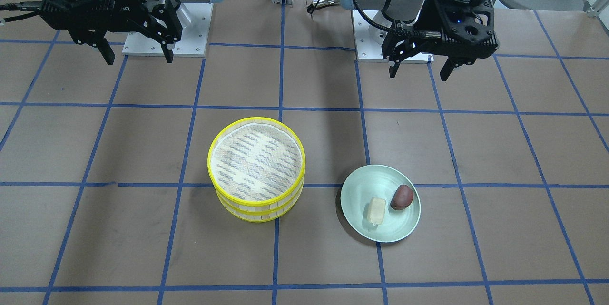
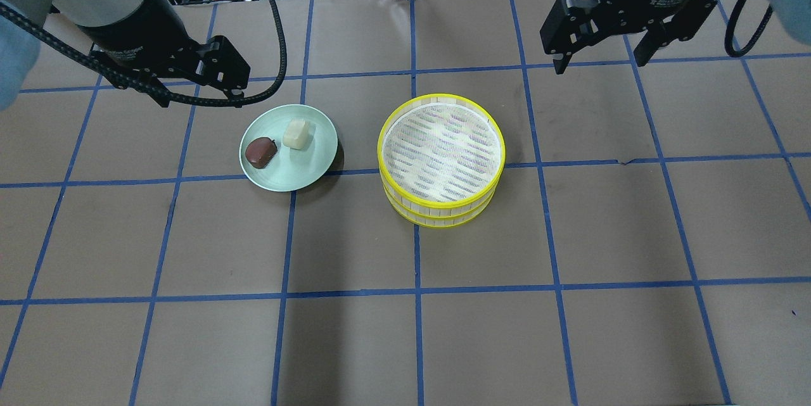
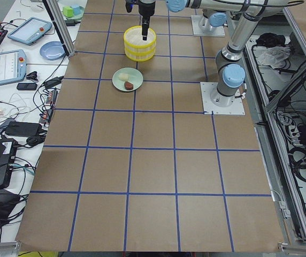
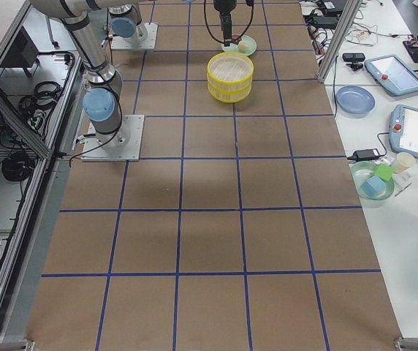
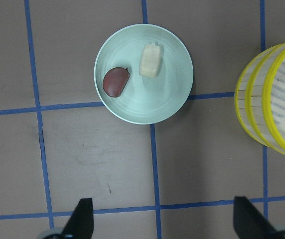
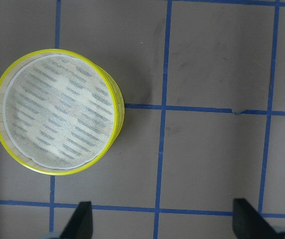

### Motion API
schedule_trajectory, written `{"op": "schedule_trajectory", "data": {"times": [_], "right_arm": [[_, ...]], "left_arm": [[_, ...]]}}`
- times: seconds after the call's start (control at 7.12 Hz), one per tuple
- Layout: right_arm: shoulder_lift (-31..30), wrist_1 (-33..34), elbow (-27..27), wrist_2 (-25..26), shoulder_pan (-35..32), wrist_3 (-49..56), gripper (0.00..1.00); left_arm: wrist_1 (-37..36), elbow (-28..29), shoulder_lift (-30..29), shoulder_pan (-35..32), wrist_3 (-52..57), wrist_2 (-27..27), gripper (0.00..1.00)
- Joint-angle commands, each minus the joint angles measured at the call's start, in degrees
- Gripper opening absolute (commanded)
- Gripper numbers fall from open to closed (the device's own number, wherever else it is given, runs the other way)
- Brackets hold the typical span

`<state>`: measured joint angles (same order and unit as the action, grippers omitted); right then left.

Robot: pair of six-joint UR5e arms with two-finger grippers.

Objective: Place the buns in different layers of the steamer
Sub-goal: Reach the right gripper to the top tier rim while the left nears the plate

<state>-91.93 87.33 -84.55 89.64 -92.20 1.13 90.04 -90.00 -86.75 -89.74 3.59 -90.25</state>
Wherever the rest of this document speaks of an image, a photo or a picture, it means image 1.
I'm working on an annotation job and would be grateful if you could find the yellow steamer layer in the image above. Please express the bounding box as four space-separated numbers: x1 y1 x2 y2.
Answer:
207 117 306 206
216 184 303 223

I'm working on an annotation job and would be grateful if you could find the dark red bun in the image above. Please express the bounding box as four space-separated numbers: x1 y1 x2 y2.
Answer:
390 184 414 210

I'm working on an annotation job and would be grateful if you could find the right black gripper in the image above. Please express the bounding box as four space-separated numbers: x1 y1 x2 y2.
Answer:
40 0 183 66

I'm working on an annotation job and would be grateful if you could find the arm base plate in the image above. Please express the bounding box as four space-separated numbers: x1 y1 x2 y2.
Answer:
122 3 215 58
352 10 434 64

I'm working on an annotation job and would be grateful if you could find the white steamed bun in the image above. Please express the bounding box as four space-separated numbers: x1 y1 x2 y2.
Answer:
367 197 386 226

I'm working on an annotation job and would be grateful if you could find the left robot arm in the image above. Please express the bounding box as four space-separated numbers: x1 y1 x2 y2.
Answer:
341 0 500 81

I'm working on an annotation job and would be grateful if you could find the light green plate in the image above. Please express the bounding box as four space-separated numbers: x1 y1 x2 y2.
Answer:
340 165 421 243

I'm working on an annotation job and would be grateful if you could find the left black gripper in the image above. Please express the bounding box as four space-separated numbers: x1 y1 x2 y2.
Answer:
382 0 499 82

